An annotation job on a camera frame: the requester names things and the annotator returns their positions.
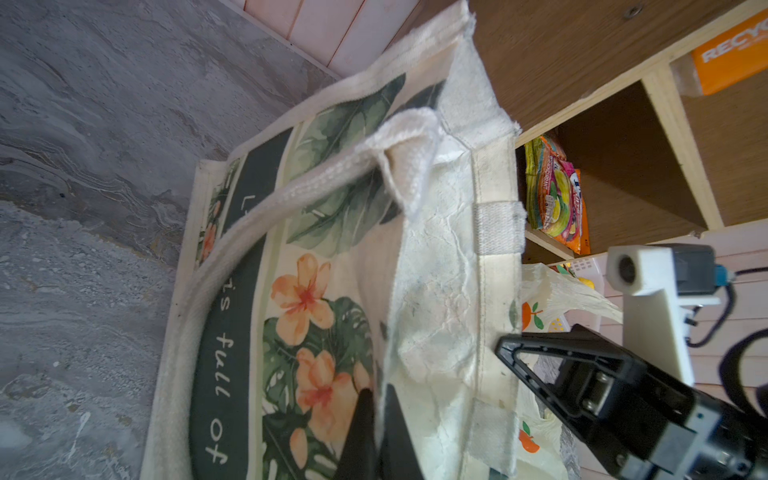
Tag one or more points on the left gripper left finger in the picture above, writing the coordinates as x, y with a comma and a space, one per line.
359, 458

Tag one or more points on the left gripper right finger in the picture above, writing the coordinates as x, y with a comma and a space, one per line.
397, 456

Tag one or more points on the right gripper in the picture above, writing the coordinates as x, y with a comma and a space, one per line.
638, 422

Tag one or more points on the orange print plastic bag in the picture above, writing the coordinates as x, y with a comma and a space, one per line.
553, 301

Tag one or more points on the white plastic fruit basket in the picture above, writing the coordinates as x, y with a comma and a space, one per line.
737, 248

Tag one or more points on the cream canvas tote bag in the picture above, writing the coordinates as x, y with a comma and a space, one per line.
370, 236

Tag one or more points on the orange snack packet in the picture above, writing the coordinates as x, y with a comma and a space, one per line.
577, 237

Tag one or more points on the colourful candy packet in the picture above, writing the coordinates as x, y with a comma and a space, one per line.
553, 205

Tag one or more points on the wooden two-tier shelf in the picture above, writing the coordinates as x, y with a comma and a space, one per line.
599, 76

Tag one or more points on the orange Fanta can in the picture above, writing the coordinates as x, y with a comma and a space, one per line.
727, 59

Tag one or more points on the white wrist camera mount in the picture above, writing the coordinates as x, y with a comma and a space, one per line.
661, 286

